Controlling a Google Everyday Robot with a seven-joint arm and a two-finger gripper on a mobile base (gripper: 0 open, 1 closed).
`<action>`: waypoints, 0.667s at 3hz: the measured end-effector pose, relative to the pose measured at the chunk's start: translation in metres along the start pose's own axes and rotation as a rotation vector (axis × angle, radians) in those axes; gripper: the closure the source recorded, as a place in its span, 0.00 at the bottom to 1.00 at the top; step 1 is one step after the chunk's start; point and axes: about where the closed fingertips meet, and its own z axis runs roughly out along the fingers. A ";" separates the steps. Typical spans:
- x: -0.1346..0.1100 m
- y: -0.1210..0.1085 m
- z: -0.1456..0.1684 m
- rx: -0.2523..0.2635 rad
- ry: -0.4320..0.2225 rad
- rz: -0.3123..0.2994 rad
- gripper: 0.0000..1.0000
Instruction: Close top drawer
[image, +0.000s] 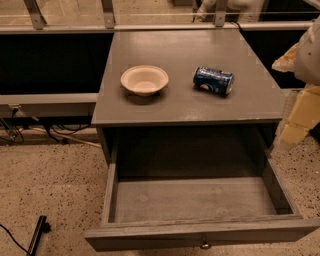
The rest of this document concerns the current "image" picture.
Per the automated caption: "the black bar on floor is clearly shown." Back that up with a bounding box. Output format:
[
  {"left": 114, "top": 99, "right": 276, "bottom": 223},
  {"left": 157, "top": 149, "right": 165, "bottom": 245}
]
[{"left": 26, "top": 215, "right": 51, "bottom": 256}]

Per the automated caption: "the blue soda can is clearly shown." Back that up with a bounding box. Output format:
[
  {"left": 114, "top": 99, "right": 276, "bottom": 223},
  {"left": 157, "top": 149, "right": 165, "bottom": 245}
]
[{"left": 193, "top": 67, "right": 234, "bottom": 96}]

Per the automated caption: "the grey top drawer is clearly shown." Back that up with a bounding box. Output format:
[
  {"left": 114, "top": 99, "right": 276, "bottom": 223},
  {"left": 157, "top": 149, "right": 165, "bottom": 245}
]
[{"left": 83, "top": 123, "right": 320, "bottom": 252}]

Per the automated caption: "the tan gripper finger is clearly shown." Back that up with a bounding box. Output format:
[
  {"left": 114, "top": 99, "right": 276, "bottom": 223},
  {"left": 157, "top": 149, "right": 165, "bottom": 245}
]
[{"left": 272, "top": 44, "right": 298, "bottom": 72}]

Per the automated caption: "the grey metal railing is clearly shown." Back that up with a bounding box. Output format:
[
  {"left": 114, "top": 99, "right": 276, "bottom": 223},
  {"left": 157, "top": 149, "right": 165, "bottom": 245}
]
[{"left": 0, "top": 0, "right": 320, "bottom": 118}]

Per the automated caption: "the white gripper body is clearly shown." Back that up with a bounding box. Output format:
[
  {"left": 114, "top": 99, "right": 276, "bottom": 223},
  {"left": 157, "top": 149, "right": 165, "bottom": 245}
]
[{"left": 275, "top": 84, "right": 320, "bottom": 147}]

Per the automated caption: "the grey wooden drawer cabinet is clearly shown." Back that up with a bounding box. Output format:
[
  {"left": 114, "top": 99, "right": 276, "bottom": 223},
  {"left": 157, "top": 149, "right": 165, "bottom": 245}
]
[{"left": 91, "top": 29, "right": 287, "bottom": 168}]

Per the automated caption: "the black floor cable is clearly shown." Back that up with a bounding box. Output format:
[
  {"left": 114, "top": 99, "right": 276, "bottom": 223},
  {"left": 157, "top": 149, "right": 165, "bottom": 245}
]
[{"left": 0, "top": 223, "right": 29, "bottom": 255}]

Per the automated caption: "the black cable bundle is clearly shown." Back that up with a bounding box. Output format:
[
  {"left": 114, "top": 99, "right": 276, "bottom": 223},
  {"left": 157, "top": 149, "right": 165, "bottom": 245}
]
[{"left": 0, "top": 107, "right": 93, "bottom": 145}]

